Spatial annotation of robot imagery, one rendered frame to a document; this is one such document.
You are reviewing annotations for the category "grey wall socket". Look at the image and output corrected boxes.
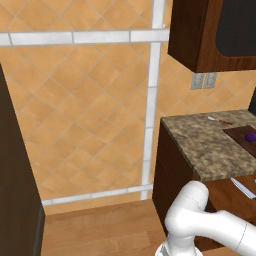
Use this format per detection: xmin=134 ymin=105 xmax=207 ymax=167
xmin=203 ymin=72 xmax=218 ymax=90
xmin=190 ymin=72 xmax=205 ymax=91

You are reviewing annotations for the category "dark appliance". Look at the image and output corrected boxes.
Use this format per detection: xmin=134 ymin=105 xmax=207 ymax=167
xmin=247 ymin=94 xmax=256 ymax=117

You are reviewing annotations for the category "silver cabinet handle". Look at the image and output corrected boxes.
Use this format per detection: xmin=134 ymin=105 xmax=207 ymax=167
xmin=230 ymin=177 xmax=256 ymax=200

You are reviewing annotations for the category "dark wood wall cupboard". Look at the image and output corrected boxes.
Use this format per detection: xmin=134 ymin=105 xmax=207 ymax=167
xmin=167 ymin=0 xmax=256 ymax=74

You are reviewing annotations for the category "dark wood cutting board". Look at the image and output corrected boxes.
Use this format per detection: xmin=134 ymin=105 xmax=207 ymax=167
xmin=222 ymin=125 xmax=256 ymax=158

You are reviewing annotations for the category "dark tall cabinet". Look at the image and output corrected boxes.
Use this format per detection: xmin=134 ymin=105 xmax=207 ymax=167
xmin=0 ymin=63 xmax=46 ymax=256

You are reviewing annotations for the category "purple eggplant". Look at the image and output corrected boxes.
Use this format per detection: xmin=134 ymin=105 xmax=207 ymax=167
xmin=244 ymin=132 xmax=256 ymax=143

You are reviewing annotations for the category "dark wood base cabinet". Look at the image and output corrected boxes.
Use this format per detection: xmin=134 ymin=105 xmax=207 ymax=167
xmin=152 ymin=120 xmax=256 ymax=253

